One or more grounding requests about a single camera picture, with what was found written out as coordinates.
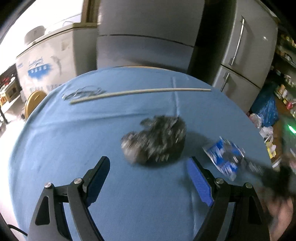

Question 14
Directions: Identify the silver multi-door refrigerator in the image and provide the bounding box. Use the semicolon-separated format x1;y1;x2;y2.
96;0;206;75

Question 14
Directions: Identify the clear plastic bag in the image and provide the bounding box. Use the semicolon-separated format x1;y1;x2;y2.
248;113;263;128

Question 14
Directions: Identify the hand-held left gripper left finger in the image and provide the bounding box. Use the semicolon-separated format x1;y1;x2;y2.
27;156;110;241

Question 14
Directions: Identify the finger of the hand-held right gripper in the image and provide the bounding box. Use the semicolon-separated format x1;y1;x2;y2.
242;156;266;178

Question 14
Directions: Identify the blue tablecloth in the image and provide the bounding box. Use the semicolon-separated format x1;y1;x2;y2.
8;67;275;241

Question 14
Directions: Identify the cluttered side table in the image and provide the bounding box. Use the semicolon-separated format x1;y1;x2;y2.
0;67;23;122

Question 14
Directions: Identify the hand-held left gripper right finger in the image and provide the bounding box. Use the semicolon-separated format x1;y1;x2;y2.
186;156;271;241

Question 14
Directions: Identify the large blue plastic bag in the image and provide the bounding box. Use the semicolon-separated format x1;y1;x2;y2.
251;93;280;127

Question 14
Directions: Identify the white plastic bag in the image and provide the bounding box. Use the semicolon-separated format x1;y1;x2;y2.
259;126;274;141

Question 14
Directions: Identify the shelf with packaged goods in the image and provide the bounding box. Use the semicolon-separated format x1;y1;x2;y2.
269;23;296;116

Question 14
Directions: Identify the blue white snack packet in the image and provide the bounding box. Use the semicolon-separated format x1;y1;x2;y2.
202;137;245;181

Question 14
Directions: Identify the white chest freezer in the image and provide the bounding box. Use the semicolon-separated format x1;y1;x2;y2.
16;17;99;98

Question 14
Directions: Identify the bent metal wire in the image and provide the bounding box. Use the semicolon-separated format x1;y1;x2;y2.
62;86;103;100

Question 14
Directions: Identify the person's right hand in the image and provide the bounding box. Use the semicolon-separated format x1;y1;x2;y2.
258;185;296;241

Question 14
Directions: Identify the grey two-door refrigerator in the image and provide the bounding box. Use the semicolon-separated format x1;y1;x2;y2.
211;0;279;112

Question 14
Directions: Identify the black plastic bag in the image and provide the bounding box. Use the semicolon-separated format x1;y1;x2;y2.
120;115;187;165

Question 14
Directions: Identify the long thin white stick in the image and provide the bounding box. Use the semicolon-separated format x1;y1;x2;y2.
70;88;211;104

